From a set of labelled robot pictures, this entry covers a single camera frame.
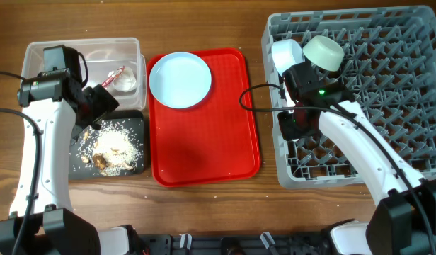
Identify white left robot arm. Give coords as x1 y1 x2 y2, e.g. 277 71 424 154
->
0 45 140 254

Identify rice and food scraps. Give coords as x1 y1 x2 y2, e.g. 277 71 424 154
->
71 123 143 177

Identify light blue plate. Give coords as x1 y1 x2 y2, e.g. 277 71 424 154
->
149 52 212 109

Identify light blue bowl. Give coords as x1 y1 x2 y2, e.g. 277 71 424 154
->
272 39 304 76

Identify black food waste tray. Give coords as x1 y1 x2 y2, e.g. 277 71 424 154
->
68 109 146 180

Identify red ketchup packet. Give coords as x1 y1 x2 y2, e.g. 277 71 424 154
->
101 67 125 88

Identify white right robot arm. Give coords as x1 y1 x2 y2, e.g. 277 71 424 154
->
280 62 436 254

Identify clear plastic waste bin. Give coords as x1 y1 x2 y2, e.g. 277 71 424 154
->
21 38 147 111

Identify grey dishwasher rack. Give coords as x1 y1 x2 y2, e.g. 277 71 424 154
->
261 6 436 179

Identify white napkin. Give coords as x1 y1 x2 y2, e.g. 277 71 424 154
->
113 67 137 92

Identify red serving tray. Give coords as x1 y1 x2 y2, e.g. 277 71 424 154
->
147 47 261 187

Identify mint green bowl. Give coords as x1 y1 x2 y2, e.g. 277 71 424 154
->
302 35 345 72

